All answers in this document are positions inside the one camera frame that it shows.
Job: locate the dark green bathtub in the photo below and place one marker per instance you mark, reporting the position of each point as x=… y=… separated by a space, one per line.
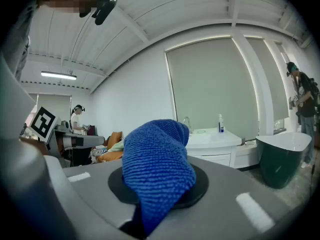
x=282 y=156

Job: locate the ceiling tube light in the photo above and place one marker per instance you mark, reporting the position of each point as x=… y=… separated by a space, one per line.
x=58 y=75

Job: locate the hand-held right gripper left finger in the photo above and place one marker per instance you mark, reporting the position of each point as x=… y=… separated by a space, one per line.
x=30 y=189

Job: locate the blue cloth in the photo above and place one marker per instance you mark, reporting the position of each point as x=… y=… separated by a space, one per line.
x=157 y=169

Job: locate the striped fabric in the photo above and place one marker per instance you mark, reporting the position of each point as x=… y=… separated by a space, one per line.
x=100 y=152

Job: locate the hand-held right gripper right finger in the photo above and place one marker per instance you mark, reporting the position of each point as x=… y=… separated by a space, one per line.
x=225 y=184

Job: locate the narrow grey window blind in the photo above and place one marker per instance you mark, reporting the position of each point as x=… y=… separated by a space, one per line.
x=270 y=79

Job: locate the black head-mounted camera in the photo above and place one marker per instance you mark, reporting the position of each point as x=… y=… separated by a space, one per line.
x=103 y=5

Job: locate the person's grey shirt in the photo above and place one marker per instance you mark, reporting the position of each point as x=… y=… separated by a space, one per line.
x=21 y=41

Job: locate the white bottle with blue label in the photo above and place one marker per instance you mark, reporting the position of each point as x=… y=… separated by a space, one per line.
x=220 y=124

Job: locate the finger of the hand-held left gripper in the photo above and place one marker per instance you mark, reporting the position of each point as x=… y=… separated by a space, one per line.
x=93 y=140

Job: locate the chrome faucet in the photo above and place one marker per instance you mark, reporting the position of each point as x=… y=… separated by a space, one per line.
x=187 y=123

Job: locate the white sink cabinet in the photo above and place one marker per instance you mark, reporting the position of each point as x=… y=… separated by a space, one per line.
x=215 y=144

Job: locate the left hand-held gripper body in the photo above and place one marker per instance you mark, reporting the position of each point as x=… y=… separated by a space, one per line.
x=53 y=131

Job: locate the large grey window blind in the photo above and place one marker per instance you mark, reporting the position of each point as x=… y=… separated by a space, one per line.
x=212 y=84

